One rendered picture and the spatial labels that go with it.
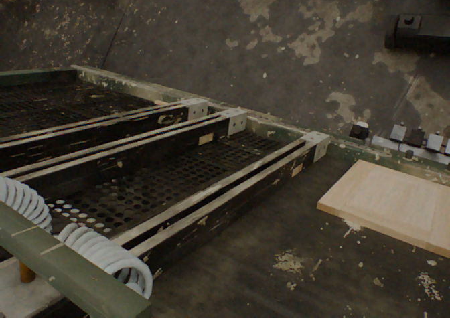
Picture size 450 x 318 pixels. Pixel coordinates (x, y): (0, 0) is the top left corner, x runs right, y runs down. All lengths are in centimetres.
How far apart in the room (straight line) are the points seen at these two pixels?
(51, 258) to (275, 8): 266
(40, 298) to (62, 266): 21
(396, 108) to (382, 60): 32
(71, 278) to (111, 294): 3
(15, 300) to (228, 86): 230
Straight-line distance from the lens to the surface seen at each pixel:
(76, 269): 27
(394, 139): 147
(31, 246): 29
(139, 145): 100
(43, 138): 104
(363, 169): 123
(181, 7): 324
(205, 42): 291
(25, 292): 49
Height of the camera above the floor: 216
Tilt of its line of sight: 61 degrees down
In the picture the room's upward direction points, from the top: 56 degrees counter-clockwise
